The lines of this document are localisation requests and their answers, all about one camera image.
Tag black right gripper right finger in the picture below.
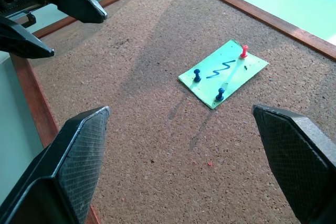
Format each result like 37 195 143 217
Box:
251 104 336 224

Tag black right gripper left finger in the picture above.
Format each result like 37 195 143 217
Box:
0 105 111 224

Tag green note with blue scribble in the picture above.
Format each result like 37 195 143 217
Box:
177 39 269 110

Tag cork board with wooden frame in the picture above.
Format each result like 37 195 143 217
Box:
9 0 336 224

